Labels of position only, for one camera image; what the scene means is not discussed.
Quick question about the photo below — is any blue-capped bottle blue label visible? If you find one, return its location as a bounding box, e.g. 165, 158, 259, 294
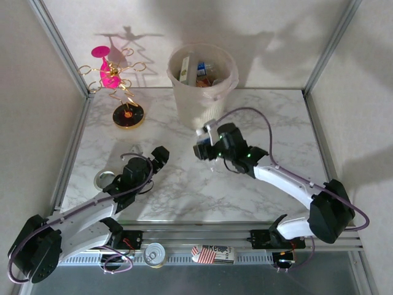
196, 61, 224, 77

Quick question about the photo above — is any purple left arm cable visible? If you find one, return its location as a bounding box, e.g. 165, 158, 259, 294
6, 153, 154, 283

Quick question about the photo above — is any aluminium frame side rail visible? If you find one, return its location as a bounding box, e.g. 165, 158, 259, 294
303, 92, 380, 295
10, 93, 95, 295

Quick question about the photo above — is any grey slotted cable duct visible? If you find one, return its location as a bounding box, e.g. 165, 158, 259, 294
58, 252, 276, 266

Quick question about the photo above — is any translucent bin liner bag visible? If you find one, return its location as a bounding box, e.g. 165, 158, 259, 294
166, 44, 240, 124

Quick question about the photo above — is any pink wine glass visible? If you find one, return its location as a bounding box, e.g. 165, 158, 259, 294
91, 45, 122, 90

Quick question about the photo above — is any small circuit board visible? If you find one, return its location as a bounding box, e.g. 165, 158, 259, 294
274, 250, 297, 266

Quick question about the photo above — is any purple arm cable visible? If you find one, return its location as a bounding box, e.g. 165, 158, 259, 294
6, 153, 154, 283
214, 107, 370, 273

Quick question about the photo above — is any gold wire glass rack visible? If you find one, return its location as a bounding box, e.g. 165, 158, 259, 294
78, 47, 148, 130

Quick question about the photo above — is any clear bottle white gold label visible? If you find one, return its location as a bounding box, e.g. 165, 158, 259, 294
179, 55, 197, 85

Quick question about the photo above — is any silver tin can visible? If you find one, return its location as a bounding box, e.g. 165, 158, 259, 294
143, 242, 166, 269

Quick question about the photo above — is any aluminium mounting rail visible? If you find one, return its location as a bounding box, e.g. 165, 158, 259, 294
52, 222, 365, 253

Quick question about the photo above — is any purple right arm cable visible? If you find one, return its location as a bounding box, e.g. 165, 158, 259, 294
214, 107, 370, 273

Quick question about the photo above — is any red striped label box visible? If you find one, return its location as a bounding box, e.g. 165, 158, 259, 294
190, 244, 236, 265

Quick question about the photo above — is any white tape roll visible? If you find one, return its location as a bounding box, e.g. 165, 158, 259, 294
93, 170, 116, 190

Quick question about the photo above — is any white ribbed plastic bin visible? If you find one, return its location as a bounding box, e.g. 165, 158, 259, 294
167, 44, 239, 128

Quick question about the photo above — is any aluminium frame post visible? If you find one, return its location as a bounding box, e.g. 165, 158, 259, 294
302, 0, 363, 95
27, 0, 95, 98

